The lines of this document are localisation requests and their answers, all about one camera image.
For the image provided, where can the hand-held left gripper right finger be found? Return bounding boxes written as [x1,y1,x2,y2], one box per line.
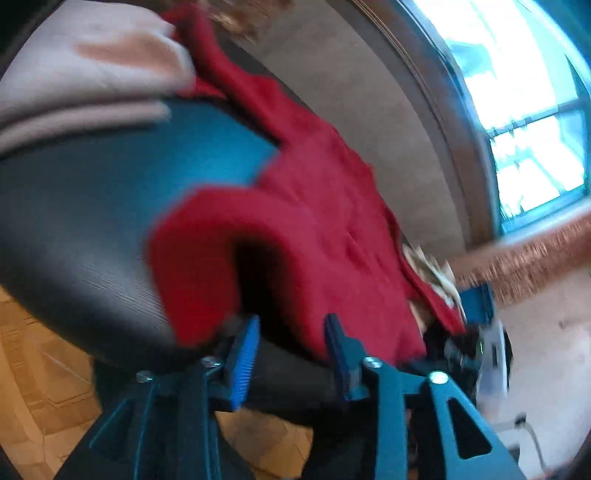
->
[323,314,527,480]

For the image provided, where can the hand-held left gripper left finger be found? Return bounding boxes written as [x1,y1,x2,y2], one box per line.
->
[55,315,262,480]

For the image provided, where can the cream knitted sweater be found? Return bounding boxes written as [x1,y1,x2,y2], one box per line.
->
[402,244,462,306]

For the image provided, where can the red knitted sweater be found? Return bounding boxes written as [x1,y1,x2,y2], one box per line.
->
[147,0,467,365]

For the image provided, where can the blue storage bin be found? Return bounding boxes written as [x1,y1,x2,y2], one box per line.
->
[458,283,496,325]

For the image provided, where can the storage box with white lid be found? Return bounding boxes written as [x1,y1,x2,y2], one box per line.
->
[479,322,514,398]

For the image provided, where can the brown floral curtain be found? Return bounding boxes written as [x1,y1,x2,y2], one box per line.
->
[450,215,591,309]
[203,0,293,40]

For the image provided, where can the folded pale pink cloth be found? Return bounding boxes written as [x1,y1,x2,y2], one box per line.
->
[0,0,198,158]

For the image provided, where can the window with wooden frame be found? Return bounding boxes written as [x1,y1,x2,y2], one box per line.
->
[399,0,591,237]

